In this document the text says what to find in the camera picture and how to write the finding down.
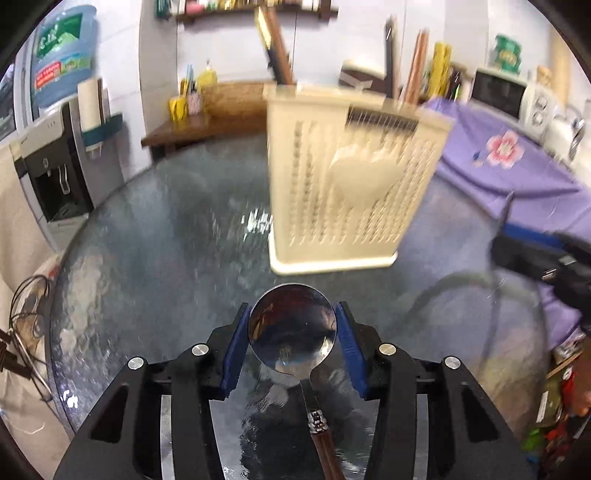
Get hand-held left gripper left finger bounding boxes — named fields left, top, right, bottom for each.
left=53, top=302, right=252, bottom=480

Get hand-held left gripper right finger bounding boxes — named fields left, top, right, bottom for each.
left=335, top=301, right=539, bottom=480

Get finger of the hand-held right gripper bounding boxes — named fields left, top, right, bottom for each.
left=490, top=234, right=561, bottom=280

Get metal spoon with wooden handle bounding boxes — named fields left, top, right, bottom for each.
left=248, top=284, right=345, bottom=480

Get cream perforated utensil basket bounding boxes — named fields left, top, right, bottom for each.
left=262, top=83, right=455, bottom=277

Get purple floral cloth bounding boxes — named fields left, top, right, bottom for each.
left=418, top=97, right=591, bottom=347

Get white electric kettle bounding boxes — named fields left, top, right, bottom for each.
left=542, top=104, right=589, bottom=162

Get pile of colourful packets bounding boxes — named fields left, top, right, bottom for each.
left=524, top=323, right=591, bottom=462

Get white microwave oven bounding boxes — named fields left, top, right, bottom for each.
left=468, top=67, right=555, bottom=134

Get brown glass bottle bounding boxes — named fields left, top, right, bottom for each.
left=448, top=65, right=467, bottom=102

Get printed cushion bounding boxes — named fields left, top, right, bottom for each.
left=28, top=254, right=63, bottom=333

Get green stacked containers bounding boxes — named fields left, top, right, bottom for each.
left=493, top=33, right=522, bottom=75

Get yellow box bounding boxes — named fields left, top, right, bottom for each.
left=429, top=41, right=455, bottom=97

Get brown wooden chair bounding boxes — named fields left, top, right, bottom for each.
left=0, top=328, right=33, bottom=374

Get wooden counter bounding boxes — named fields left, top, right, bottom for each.
left=141, top=113, right=269, bottom=160

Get white hat with brown band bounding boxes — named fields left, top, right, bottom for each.
left=339, top=59, right=389, bottom=93

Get beige cloth cover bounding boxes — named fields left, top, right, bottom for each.
left=0, top=143, right=88, bottom=462

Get grey water dispenser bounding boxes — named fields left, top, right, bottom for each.
left=13, top=99, right=125, bottom=236

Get woven brown basin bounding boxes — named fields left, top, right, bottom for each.
left=201, top=80, right=278, bottom=118

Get yellow soap pump bottle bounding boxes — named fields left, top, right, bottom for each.
left=196, top=59, right=218, bottom=90

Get window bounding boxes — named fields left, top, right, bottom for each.
left=0, top=60, right=28, bottom=144

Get blue water jug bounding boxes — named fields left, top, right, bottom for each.
left=30, top=4, right=99, bottom=108

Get black cables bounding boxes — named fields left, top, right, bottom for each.
left=9, top=272, right=56, bottom=402

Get wooden wall shelf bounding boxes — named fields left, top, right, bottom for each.
left=174, top=4, right=339, bottom=21

